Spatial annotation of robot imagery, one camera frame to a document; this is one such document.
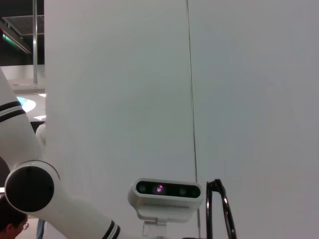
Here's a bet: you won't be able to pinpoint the black glasses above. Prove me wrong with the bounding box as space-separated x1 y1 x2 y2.
205 178 237 239

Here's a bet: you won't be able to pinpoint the grey metal pole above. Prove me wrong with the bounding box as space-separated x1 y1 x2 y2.
32 0 38 85

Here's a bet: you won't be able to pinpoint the green exit sign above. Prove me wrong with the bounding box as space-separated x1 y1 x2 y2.
2 33 28 53

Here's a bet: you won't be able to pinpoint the person in white shirt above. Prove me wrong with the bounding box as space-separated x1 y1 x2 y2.
0 198 29 239

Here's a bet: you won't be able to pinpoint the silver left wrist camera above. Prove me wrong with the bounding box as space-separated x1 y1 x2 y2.
128 178 203 221

